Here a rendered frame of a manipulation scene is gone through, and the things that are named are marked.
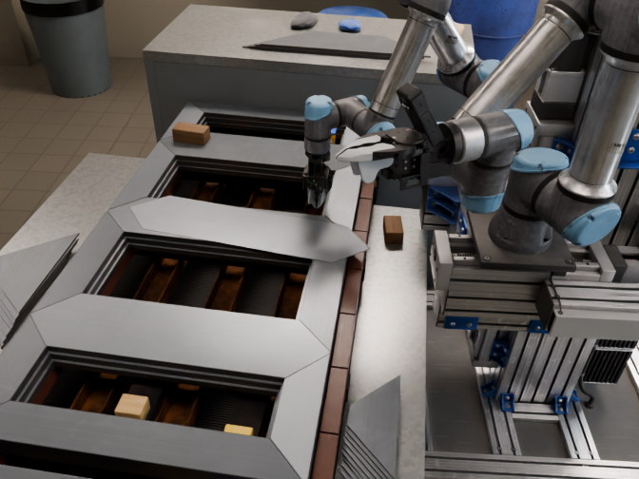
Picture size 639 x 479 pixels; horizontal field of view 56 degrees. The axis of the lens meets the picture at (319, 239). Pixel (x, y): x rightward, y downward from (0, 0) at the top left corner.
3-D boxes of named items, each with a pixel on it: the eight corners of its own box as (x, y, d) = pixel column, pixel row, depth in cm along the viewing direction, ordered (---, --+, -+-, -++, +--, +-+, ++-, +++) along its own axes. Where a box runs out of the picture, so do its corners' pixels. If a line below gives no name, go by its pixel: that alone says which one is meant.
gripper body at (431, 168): (397, 192, 98) (459, 178, 102) (399, 143, 94) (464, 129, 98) (376, 175, 105) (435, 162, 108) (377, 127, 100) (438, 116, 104)
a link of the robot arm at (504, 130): (531, 161, 108) (542, 117, 102) (479, 172, 104) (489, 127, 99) (503, 141, 113) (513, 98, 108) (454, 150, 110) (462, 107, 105)
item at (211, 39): (144, 60, 238) (142, 49, 236) (191, 12, 285) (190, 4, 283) (476, 87, 225) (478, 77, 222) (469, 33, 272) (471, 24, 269)
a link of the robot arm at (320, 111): (340, 102, 162) (313, 107, 158) (338, 138, 169) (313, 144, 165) (325, 90, 167) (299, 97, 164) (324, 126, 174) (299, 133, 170)
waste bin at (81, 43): (128, 72, 478) (112, -19, 436) (106, 103, 433) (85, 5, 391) (61, 69, 479) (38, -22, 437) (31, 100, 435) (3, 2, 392)
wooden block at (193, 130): (173, 141, 216) (171, 128, 213) (180, 133, 221) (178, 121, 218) (204, 145, 214) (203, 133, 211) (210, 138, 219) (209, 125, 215)
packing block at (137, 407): (117, 422, 134) (113, 411, 132) (125, 403, 138) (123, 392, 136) (143, 426, 134) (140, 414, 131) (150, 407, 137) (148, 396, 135)
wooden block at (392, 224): (402, 244, 202) (403, 233, 199) (384, 244, 202) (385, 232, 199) (399, 226, 210) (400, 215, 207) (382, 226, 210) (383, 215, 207)
